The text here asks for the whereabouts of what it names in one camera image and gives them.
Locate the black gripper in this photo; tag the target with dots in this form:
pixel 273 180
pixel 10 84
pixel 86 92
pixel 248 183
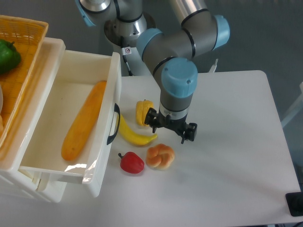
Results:
pixel 174 121

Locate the orange woven basket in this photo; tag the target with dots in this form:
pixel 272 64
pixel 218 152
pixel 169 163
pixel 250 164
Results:
pixel 27 35

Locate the red bell pepper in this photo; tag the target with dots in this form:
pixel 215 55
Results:
pixel 131 163

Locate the white drawer cabinet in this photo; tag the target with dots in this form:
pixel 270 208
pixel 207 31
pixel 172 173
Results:
pixel 31 183

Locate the long orange baguette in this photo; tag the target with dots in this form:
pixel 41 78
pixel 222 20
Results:
pixel 79 131

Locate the yellow bell pepper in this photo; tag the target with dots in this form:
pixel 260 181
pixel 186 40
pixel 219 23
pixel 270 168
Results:
pixel 142 108

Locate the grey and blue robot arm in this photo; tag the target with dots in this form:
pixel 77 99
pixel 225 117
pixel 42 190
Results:
pixel 167 57

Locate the green bell pepper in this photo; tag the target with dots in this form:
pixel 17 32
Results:
pixel 10 58

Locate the black device at table corner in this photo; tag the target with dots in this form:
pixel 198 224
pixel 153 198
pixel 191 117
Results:
pixel 295 203

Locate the white drawer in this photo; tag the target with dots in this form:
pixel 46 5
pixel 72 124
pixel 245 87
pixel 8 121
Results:
pixel 76 76

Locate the knotted bread roll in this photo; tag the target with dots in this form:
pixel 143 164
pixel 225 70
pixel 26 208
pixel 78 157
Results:
pixel 160 157

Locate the yellow banana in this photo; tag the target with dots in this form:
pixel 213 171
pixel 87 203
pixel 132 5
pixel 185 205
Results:
pixel 132 137

